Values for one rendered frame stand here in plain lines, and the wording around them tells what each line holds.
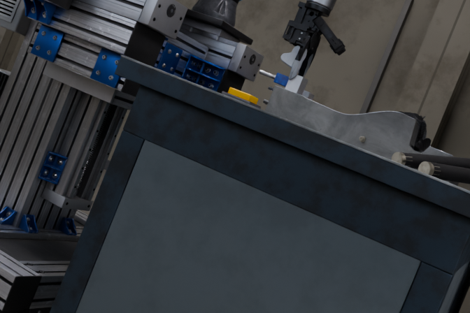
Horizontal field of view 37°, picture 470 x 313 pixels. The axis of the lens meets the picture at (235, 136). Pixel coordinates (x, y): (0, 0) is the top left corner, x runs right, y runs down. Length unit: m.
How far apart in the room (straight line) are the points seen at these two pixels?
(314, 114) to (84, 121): 0.72
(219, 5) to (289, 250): 1.27
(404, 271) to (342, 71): 3.93
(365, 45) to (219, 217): 3.87
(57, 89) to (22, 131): 0.17
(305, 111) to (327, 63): 3.25
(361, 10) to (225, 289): 4.02
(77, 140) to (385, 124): 0.92
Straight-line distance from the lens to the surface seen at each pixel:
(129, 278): 1.31
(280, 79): 1.93
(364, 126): 1.79
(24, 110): 2.24
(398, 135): 1.77
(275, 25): 5.31
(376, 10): 5.07
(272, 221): 1.20
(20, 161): 2.22
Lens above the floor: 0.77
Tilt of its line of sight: 1 degrees down
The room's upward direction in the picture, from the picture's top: 22 degrees clockwise
